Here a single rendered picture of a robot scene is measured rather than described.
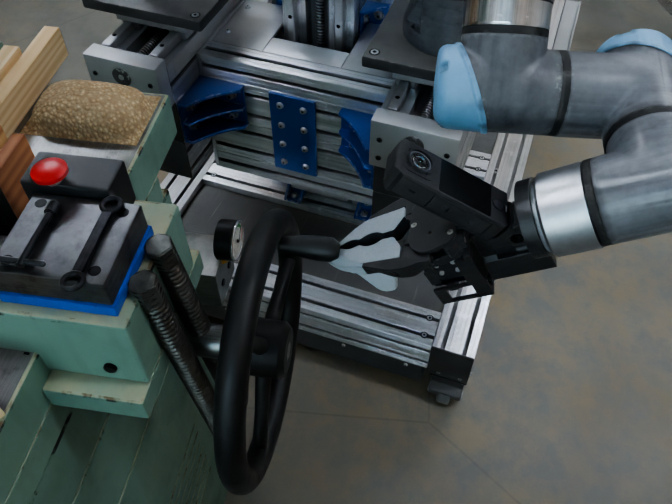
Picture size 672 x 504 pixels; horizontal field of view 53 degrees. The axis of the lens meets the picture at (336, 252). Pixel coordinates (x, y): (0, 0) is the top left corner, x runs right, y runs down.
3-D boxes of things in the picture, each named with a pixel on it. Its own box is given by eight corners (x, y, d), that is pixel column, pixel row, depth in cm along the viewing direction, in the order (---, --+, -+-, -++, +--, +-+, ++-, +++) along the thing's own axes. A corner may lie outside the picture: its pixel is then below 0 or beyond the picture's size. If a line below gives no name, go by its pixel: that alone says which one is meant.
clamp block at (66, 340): (148, 388, 60) (124, 333, 53) (6, 368, 61) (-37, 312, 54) (196, 260, 69) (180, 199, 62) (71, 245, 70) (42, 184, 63)
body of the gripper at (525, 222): (436, 308, 65) (561, 284, 59) (396, 255, 60) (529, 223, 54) (440, 248, 70) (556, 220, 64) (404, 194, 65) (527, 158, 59)
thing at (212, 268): (224, 308, 105) (217, 277, 99) (149, 298, 106) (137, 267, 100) (237, 266, 111) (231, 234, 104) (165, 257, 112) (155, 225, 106)
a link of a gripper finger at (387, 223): (351, 285, 71) (431, 267, 66) (322, 251, 67) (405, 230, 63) (355, 262, 73) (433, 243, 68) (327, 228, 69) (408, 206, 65)
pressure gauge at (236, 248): (237, 278, 100) (230, 243, 94) (212, 275, 100) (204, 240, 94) (247, 247, 104) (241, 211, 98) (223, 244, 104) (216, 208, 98)
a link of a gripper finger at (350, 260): (347, 309, 69) (429, 292, 64) (317, 276, 65) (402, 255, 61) (352, 285, 71) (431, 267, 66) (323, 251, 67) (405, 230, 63)
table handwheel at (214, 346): (304, 400, 87) (248, 568, 60) (156, 379, 89) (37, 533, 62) (320, 183, 78) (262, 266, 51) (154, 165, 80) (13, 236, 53)
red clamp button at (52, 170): (61, 190, 55) (57, 181, 54) (26, 186, 55) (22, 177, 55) (75, 165, 57) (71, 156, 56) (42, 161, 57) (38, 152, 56)
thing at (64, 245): (118, 317, 54) (99, 275, 49) (-11, 300, 55) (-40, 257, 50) (169, 200, 62) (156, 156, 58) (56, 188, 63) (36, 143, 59)
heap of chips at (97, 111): (136, 146, 76) (128, 119, 73) (19, 133, 77) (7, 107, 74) (161, 97, 81) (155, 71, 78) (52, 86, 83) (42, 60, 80)
